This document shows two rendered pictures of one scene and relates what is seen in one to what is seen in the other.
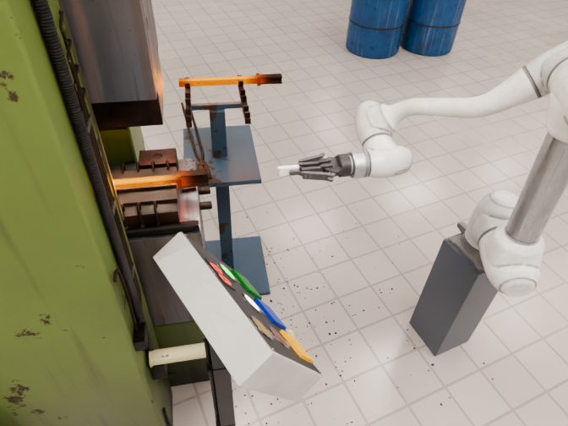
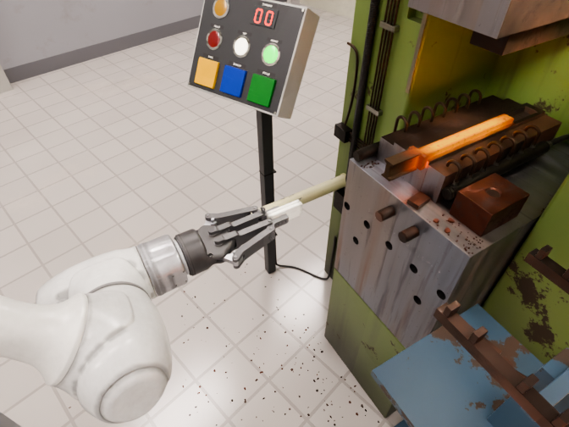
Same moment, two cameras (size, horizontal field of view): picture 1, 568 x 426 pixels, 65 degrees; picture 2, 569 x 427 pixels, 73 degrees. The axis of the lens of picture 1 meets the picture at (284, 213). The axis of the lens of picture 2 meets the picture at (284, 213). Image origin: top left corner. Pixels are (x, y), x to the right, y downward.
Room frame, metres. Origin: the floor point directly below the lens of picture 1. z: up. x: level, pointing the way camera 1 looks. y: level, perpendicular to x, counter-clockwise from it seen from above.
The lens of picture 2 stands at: (1.62, -0.17, 1.49)
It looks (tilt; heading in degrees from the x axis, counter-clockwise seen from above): 44 degrees down; 162
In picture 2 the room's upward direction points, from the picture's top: straight up
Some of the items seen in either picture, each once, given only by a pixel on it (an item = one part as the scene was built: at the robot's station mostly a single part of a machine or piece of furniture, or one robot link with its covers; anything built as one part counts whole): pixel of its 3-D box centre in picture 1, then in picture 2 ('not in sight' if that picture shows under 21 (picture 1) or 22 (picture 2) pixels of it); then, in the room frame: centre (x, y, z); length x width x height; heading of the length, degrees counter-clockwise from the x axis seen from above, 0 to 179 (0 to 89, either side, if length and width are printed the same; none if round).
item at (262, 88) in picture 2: (245, 286); (262, 90); (0.66, 0.08, 1.01); 0.07 x 0.05 x 0.07; 38
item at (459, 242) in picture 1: (478, 240); not in sight; (1.23, -0.77, 0.63); 0.22 x 0.18 x 0.06; 27
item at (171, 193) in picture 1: (106, 201); (468, 139); (0.98, 0.53, 0.96); 0.42 x 0.20 x 0.09; 103
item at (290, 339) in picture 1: (295, 347); (207, 73); (0.50, -0.04, 1.01); 0.07 x 0.05 x 0.07; 38
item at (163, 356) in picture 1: (223, 346); (293, 201); (0.72, 0.16, 0.62); 0.44 x 0.05 x 0.05; 103
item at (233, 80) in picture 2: (268, 315); (234, 81); (0.58, 0.02, 1.01); 0.07 x 0.05 x 0.07; 38
